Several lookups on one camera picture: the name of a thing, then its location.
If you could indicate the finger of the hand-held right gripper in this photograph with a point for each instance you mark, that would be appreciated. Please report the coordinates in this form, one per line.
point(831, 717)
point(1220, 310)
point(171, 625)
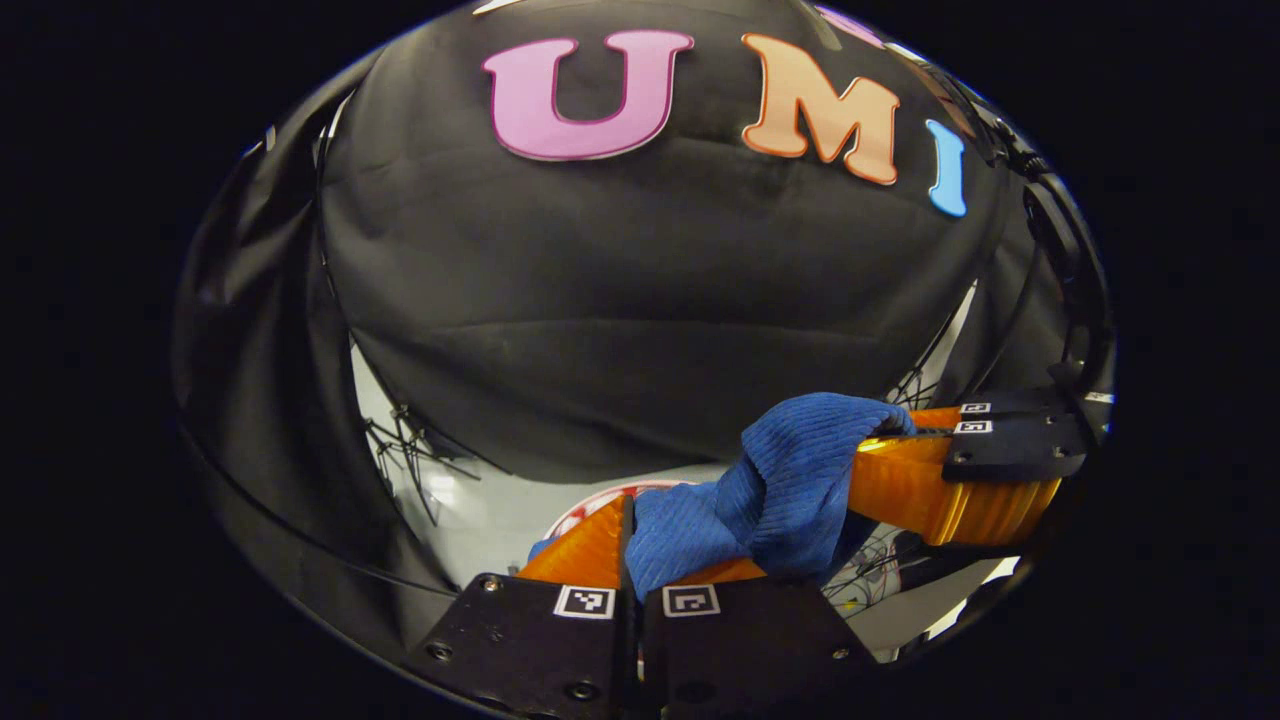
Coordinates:
point(1010, 450)
point(1015, 405)

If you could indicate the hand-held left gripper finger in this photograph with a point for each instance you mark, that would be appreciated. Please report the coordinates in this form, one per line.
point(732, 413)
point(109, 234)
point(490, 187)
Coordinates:
point(628, 640)
point(650, 650)

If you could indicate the pink laundry hamper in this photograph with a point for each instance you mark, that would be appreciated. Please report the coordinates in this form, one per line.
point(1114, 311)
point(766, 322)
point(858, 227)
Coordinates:
point(590, 510)

